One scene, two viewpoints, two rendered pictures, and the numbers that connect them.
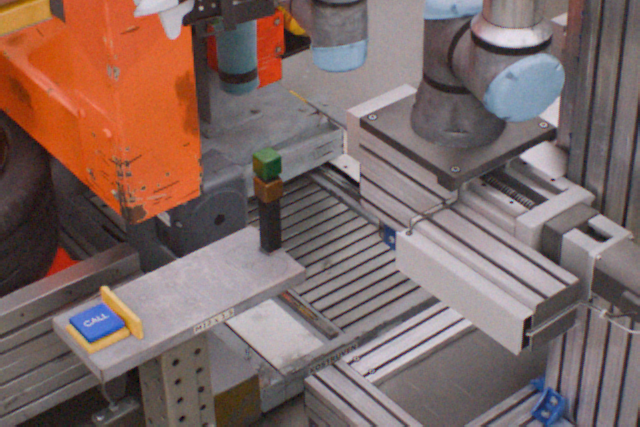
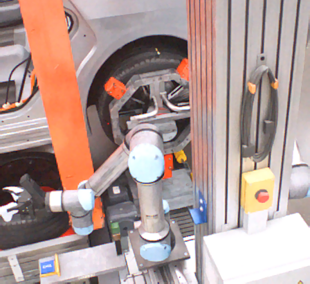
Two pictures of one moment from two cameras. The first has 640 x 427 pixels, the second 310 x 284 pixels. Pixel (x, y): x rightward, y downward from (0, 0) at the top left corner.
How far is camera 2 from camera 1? 1.14 m
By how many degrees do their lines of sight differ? 21
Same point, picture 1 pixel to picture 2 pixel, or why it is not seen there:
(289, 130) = (179, 191)
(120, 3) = (64, 168)
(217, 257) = (100, 251)
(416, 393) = not seen: outside the picture
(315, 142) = (189, 197)
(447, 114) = not seen: hidden behind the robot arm
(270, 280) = (111, 266)
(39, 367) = not seen: hidden behind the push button
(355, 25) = (81, 223)
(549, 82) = (162, 252)
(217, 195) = (124, 221)
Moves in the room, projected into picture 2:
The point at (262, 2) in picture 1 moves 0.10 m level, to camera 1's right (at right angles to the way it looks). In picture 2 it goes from (46, 211) to (70, 217)
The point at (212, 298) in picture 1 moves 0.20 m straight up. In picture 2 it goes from (89, 267) to (83, 240)
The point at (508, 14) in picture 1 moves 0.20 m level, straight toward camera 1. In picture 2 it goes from (145, 227) to (113, 265)
